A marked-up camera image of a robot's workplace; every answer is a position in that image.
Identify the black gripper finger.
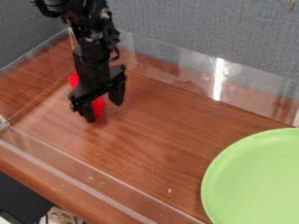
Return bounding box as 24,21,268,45
108,80,127,106
79,102,96,123

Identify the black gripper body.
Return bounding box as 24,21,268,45
68,46,127,112

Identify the red plastic block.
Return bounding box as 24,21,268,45
67,71,107,116

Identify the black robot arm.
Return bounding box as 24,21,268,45
30,0,127,123

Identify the green plate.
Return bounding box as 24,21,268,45
200,128,299,224

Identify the black box under table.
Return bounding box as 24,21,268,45
0,172,54,224

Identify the white power strip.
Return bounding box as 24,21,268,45
39,206,87,224

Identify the clear acrylic barrier wall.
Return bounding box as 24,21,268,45
0,31,299,224

